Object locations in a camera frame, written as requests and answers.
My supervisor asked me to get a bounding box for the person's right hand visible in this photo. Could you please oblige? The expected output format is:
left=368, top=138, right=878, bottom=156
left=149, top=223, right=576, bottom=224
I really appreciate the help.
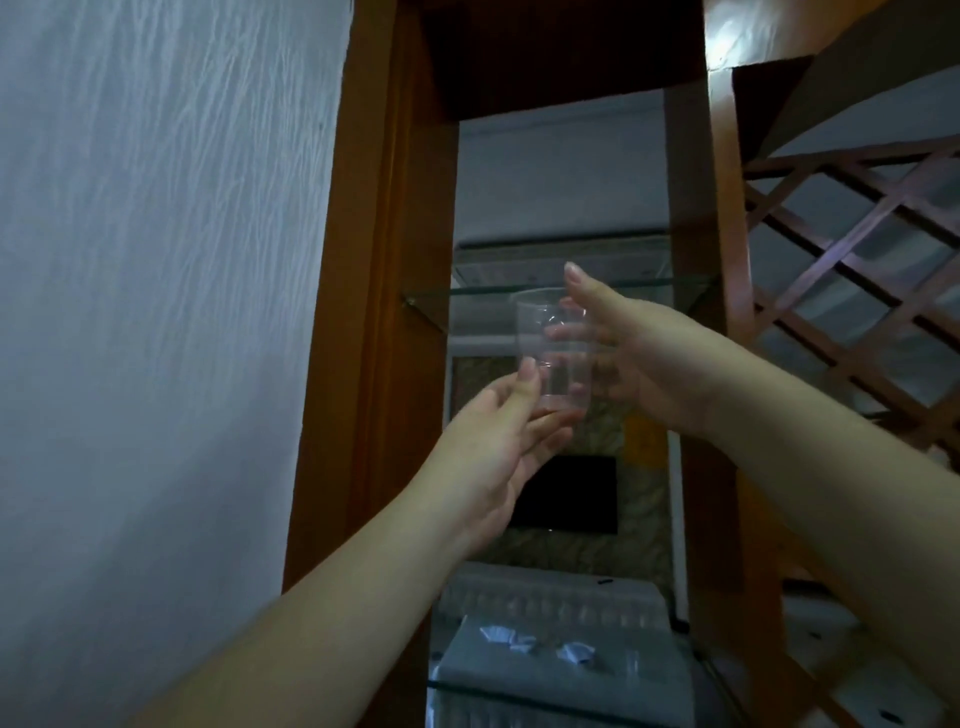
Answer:
left=543, top=261, right=723, bottom=441

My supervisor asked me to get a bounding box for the person's left hand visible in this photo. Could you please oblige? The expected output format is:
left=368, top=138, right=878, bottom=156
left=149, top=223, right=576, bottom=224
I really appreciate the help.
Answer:
left=416, top=357, right=587, bottom=556

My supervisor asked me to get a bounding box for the clear plastic cup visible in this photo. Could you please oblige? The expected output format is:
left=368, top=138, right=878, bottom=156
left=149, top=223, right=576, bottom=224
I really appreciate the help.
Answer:
left=513, top=288, right=595, bottom=415

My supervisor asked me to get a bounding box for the person's right forearm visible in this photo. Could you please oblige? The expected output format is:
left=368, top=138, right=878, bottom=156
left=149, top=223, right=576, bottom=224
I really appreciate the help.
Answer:
left=703, top=337, right=960, bottom=710

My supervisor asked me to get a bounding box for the person's left forearm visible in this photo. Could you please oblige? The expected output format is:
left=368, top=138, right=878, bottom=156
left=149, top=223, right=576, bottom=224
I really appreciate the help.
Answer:
left=127, top=480, right=481, bottom=728

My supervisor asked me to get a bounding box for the black television screen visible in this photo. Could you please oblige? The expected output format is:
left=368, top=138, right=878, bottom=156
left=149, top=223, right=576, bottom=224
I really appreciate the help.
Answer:
left=508, top=453, right=621, bottom=536

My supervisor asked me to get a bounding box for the glass shelf board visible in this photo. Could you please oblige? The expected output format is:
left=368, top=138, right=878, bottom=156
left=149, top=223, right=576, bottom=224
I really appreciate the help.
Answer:
left=426, top=615, right=751, bottom=728
left=403, top=273, right=723, bottom=333

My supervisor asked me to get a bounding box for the white sofa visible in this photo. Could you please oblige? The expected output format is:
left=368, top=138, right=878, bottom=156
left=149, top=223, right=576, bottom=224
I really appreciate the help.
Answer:
left=437, top=561, right=670, bottom=633

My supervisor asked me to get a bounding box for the brown wooden lattice panel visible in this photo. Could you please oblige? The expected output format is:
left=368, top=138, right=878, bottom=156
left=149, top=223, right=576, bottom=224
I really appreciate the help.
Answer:
left=742, top=135, right=960, bottom=455

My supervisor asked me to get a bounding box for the brown wooden shelf frame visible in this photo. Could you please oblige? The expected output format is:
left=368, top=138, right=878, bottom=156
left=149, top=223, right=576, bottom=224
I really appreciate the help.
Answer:
left=282, top=0, right=762, bottom=728

